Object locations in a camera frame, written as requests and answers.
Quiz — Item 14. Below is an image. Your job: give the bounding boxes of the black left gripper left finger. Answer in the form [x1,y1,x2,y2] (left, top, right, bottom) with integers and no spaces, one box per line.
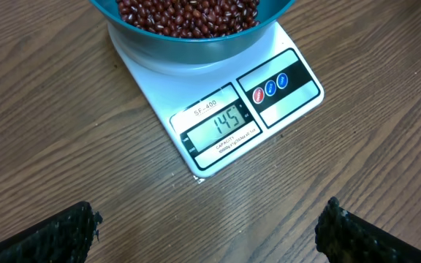
[0,201,103,263]

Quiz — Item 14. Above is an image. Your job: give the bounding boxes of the teal metal bowl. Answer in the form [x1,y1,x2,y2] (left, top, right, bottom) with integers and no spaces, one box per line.
[91,0,295,64]

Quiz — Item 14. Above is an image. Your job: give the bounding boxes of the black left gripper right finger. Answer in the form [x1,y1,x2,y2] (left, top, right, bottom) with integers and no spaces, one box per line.
[315,197,421,263]

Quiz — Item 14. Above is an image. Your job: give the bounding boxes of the white digital kitchen scale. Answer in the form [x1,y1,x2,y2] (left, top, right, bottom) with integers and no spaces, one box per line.
[109,23,325,178]

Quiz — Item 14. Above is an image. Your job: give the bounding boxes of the red beans in bowl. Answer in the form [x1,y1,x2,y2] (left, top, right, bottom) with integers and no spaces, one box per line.
[116,0,259,39]

